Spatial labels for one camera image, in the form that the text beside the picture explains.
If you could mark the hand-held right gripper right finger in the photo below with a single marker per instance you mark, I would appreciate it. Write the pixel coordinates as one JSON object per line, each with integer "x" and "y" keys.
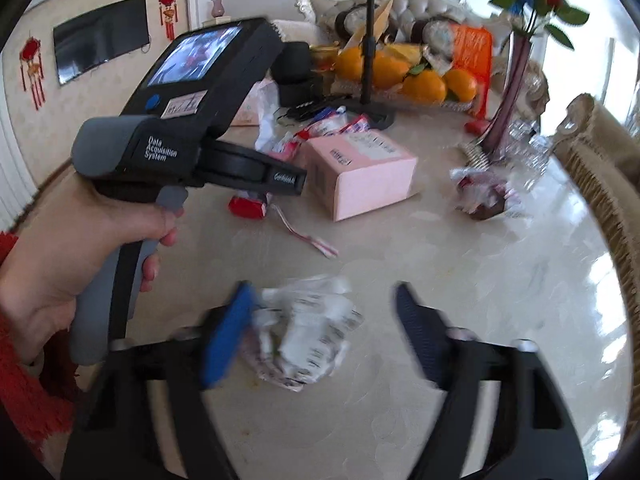
{"x": 420, "y": 330}

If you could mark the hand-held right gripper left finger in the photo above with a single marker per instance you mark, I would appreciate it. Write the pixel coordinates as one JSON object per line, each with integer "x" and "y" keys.
{"x": 230, "y": 340}

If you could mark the white wrapper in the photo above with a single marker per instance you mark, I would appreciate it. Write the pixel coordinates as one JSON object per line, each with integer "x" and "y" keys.
{"x": 305, "y": 335}

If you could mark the small red packet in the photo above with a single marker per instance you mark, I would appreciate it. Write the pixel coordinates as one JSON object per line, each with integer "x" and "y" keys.
{"x": 245, "y": 206}

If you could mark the person's left forearm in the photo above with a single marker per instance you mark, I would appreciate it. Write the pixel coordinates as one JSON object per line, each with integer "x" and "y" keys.
{"x": 35, "y": 400}

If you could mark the person's left hand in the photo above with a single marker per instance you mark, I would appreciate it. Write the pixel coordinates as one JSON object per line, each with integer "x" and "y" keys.
{"x": 65, "y": 255}

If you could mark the pink white tissue packet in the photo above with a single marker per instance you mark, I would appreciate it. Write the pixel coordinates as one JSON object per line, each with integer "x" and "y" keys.
{"x": 255, "y": 102}

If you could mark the red white snack packet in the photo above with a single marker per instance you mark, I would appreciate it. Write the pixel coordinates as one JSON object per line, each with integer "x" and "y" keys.
{"x": 325, "y": 126}
{"x": 357, "y": 124}
{"x": 286, "y": 147}

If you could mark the black box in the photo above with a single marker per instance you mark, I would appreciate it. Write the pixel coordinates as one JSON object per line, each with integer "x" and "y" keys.
{"x": 300, "y": 94}

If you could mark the small pink vase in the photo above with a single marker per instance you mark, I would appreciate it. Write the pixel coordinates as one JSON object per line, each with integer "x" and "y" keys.
{"x": 217, "y": 7}

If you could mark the black cylinder speaker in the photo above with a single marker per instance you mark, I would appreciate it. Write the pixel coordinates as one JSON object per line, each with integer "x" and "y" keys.
{"x": 293, "y": 62}

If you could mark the red hanging knot ornament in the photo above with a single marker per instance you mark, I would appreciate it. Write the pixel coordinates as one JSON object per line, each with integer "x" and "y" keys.
{"x": 32, "y": 67}
{"x": 168, "y": 10}

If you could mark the torn red white wrapper strip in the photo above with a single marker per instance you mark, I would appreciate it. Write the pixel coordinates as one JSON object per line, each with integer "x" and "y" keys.
{"x": 300, "y": 234}

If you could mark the clear wrapped snack packet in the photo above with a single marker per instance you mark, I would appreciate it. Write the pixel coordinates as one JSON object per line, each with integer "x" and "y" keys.
{"x": 487, "y": 197}

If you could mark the pink cardboard box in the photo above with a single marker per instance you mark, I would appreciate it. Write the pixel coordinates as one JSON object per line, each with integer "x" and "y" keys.
{"x": 370, "y": 185}

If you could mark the orange fruit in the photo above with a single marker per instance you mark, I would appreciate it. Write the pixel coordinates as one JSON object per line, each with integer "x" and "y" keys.
{"x": 425, "y": 86}
{"x": 350, "y": 64}
{"x": 461, "y": 85}
{"x": 391, "y": 72}

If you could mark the round patterned cushion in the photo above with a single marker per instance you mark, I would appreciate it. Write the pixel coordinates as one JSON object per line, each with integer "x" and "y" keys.
{"x": 350, "y": 22}
{"x": 436, "y": 35}

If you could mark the black tripod stand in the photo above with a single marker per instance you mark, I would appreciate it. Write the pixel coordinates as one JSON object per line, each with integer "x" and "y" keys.
{"x": 371, "y": 35}

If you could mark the white curtain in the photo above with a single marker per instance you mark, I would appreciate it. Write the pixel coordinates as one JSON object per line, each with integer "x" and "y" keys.
{"x": 15, "y": 175}

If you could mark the clear glass dishes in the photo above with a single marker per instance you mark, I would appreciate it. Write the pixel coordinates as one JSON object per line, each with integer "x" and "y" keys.
{"x": 532, "y": 155}

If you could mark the silver fruit tray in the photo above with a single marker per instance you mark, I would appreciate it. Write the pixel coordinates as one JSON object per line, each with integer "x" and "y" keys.
{"x": 450, "y": 105}

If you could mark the purple glass vase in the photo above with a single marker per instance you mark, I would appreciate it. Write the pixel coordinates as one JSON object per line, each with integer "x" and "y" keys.
{"x": 512, "y": 90}

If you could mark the white ornate sofa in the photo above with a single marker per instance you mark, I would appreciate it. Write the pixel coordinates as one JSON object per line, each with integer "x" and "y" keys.
{"x": 435, "y": 0}

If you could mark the wall television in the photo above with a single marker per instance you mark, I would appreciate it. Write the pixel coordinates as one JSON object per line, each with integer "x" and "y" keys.
{"x": 100, "y": 40}

